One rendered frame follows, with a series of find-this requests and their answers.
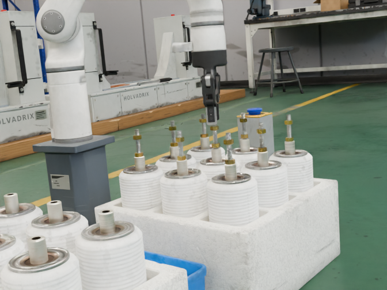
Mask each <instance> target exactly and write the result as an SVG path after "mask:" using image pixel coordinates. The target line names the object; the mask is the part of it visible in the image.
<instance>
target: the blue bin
mask: <svg viewBox="0 0 387 290"><path fill-rule="evenodd" d="M144 255H145V260H149V261H154V262H157V263H159V264H166V265H170V266H175V267H178V268H183V269H185V270H186V271H187V280H188V290H205V279H204V277H205V276H206V273H207V270H206V266H205V265H204V264H200V263H197V262H192V261H187V260H182V259H179V258H175V257H170V256H167V255H162V254H157V253H152V252H149V251H144Z"/></svg>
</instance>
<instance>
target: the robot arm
mask: <svg viewBox="0 0 387 290"><path fill-rule="evenodd" d="M84 2H85V0H46V1H45V3H44V4H43V6H42V7H41V9H40V10H39V12H38V14H37V17H36V27H37V31H38V33H39V35H40V36H41V37H42V38H43V39H45V40H46V41H47V49H48V55H47V60H46V61H45V70H46V72H47V73H46V74H47V83H48V91H49V97H50V104H48V115H49V120H50V129H51V137H52V142H55V143H58V144H69V143H79V142H85V141H88V140H91V139H93V136H92V126H91V119H90V110H89V100H88V91H87V85H86V75H85V70H84V69H85V66H84V60H85V46H84V33H83V27H82V21H81V18H80V16H79V13H80V11H81V9H82V6H83V4H84ZM187 2H188V5H189V12H190V22H191V42H188V43H173V44H172V52H174V53H176V52H187V51H191V55H192V66H193V67H194V68H203V69H204V70H203V76H202V77H200V81H201V84H202V95H203V104H204V106H205V107H206V121H207V125H216V124H217V120H219V104H217V102H219V98H220V95H219V94H220V91H221V90H220V81H221V78H220V75H219V74H218V72H217V69H216V67H219V66H225V65H227V52H226V35H225V29H224V25H223V6H222V1H221V0H187ZM207 98H208V99H207Z"/></svg>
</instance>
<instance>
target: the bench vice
mask: <svg viewBox="0 0 387 290"><path fill-rule="evenodd" d="M249 3H250V9H248V10H247V13H248V15H247V17H246V20H248V16H249V14H250V15H256V17H255V16H253V17H252V19H257V18H267V17H273V16H272V15H270V9H271V5H266V3H265V0H249ZM269 15H270V16H269Z"/></svg>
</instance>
